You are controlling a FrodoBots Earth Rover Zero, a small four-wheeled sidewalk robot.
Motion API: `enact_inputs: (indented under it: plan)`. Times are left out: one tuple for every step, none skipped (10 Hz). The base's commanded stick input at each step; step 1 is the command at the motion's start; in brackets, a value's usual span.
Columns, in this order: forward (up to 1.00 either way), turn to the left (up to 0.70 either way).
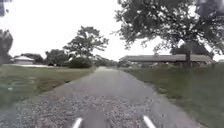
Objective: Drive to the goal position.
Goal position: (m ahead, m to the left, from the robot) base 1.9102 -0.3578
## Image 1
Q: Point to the round dark bush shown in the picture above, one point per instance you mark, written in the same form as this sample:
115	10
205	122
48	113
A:
79	62

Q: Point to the grey gravel path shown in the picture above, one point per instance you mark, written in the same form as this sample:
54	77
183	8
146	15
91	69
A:
103	96

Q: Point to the tall leafy tree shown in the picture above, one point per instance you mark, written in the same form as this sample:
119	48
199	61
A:
86	40

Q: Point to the long low building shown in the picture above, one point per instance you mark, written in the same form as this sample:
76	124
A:
156	58

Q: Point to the clump of trees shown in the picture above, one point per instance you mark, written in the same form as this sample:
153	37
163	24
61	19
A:
56	56

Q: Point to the robot's own part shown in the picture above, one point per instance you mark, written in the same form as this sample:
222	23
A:
148	121
77	122

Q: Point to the large spreading tree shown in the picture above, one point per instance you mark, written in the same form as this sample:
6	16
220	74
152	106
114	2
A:
166	20

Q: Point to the grass beside path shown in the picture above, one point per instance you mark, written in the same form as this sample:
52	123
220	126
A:
33	80

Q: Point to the grass slope beside path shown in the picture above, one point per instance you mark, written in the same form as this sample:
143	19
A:
190	90

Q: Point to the small white building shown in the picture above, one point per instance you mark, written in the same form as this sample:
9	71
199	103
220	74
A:
23	60

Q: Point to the dark tree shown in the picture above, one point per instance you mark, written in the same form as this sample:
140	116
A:
5	45

